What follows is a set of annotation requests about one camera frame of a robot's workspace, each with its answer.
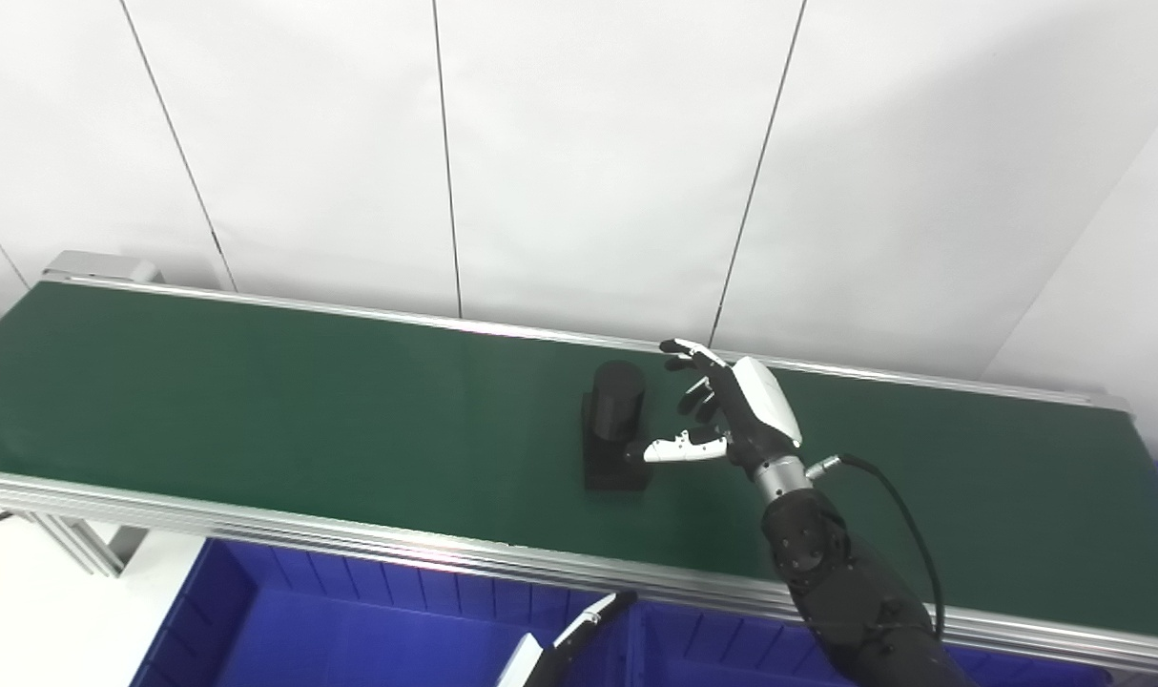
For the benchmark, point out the grey conveyor motor box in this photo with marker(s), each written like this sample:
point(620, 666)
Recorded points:
point(102, 265)

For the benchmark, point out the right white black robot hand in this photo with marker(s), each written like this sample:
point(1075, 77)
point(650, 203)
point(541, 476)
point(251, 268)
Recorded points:
point(755, 410)

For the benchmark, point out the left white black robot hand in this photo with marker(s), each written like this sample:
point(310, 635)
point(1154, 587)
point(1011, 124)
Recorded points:
point(550, 663)

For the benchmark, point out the aluminium conveyor leg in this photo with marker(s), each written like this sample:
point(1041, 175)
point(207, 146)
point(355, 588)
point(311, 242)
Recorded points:
point(93, 544)

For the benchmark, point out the black cylinder block part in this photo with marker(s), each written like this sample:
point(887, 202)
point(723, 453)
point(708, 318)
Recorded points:
point(612, 420)

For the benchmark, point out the green conveyor belt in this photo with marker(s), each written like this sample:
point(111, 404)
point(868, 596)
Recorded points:
point(350, 420)
point(350, 546)

